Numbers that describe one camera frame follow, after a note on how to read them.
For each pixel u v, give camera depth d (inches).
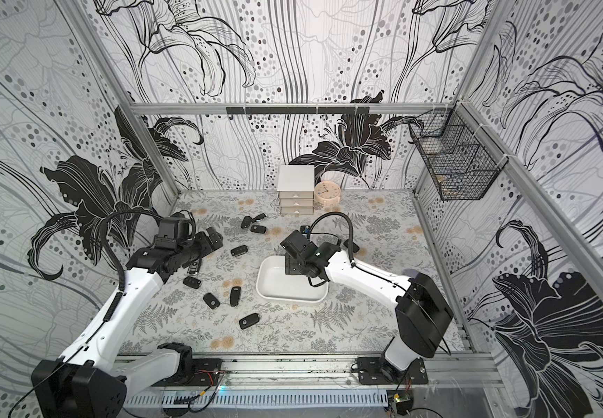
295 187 40.2
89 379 14.5
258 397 27.6
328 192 45.4
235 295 34.6
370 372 28.3
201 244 27.6
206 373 28.6
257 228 41.0
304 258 24.0
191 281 35.6
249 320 32.3
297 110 35.2
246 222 42.2
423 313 16.4
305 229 29.2
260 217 43.3
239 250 38.7
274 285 36.0
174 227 22.9
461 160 34.7
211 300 33.9
